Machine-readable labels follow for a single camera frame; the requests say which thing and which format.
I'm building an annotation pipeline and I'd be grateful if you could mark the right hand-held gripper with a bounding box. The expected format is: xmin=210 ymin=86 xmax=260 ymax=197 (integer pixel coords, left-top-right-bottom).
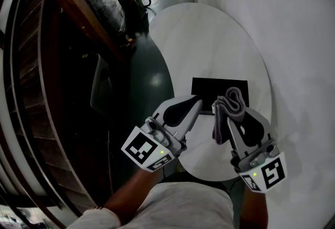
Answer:
xmin=226 ymin=107 xmax=288 ymax=193

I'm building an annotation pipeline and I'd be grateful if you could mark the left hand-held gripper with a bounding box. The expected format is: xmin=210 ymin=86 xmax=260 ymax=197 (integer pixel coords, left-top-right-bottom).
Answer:
xmin=120 ymin=94 xmax=204 ymax=173

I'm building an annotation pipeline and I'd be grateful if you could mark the grey cloth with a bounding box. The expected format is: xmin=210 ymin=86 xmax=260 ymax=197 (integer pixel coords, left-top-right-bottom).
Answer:
xmin=211 ymin=86 xmax=250 ymax=145

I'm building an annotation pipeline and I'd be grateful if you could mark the black box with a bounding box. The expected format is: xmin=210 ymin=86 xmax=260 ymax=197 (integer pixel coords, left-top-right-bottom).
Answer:
xmin=191 ymin=77 xmax=249 ymax=116

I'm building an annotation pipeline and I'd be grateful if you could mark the person's right forearm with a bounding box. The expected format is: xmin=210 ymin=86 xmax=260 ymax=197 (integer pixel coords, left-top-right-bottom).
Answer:
xmin=239 ymin=185 xmax=270 ymax=229

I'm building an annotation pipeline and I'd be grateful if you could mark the person's left forearm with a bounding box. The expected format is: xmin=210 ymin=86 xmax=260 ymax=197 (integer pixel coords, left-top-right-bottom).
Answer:
xmin=103 ymin=167 xmax=163 ymax=225

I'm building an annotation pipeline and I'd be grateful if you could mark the grey chair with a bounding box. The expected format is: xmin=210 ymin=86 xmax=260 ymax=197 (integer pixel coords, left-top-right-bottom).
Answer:
xmin=90 ymin=52 xmax=115 ymax=119

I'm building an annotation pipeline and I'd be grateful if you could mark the person's white shirt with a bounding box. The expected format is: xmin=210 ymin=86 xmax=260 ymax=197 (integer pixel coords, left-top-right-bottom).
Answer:
xmin=65 ymin=181 xmax=236 ymax=229

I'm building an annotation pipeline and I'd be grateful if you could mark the clear plastic wrapped bundle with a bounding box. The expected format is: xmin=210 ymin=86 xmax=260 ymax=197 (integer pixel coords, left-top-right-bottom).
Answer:
xmin=76 ymin=0 xmax=126 ymax=35

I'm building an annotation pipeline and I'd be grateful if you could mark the wooden staircase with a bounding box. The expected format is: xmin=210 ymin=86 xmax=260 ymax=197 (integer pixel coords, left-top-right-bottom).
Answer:
xmin=0 ymin=0 xmax=126 ymax=229

